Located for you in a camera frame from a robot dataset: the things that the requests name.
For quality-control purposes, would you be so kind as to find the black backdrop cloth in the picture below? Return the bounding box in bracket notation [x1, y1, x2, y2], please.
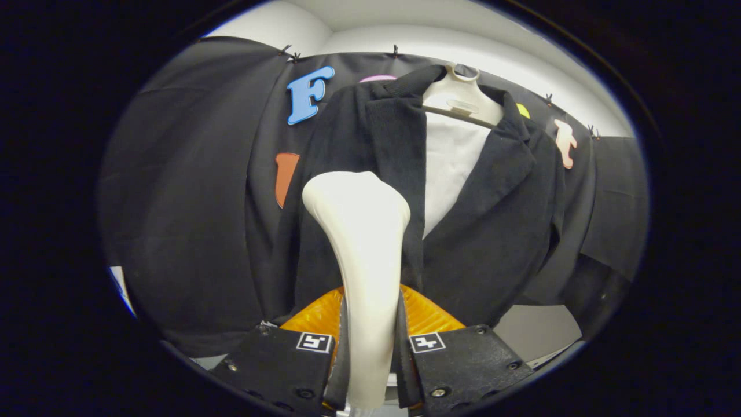
[97, 36, 649, 357]

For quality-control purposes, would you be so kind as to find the white plastic hanger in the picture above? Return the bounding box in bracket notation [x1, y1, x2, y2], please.
[421, 63, 504, 129]

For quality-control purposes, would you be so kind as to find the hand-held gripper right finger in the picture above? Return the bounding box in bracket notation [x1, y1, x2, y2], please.
[395, 283, 536, 413]

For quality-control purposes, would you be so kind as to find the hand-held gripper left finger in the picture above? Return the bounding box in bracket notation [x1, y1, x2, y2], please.
[210, 286, 350, 416]

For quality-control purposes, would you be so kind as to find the grey cabinet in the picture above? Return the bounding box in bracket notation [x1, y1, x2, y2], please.
[493, 304, 582, 368]

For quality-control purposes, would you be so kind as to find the black suit jacket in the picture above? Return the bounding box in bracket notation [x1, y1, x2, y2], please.
[272, 65, 568, 328]

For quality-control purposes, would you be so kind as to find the white garment steamer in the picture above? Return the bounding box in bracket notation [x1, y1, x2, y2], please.
[302, 171, 412, 416]

